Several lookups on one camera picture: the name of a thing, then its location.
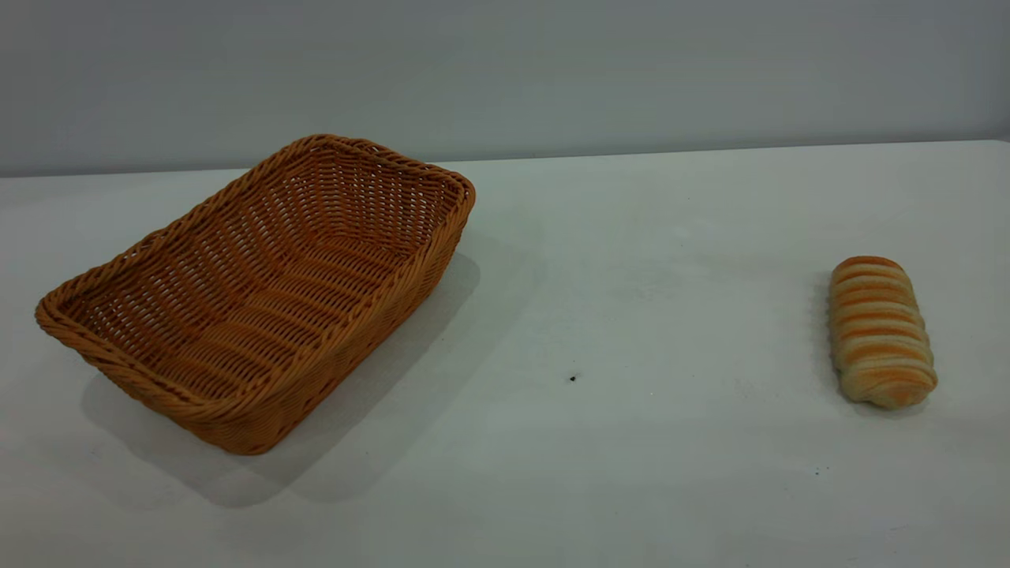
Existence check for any orange woven wicker basket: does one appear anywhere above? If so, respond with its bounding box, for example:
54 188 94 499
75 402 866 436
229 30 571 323
35 134 477 456

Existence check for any striped bread roll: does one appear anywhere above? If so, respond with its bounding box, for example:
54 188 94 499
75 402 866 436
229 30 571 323
827 255 939 410

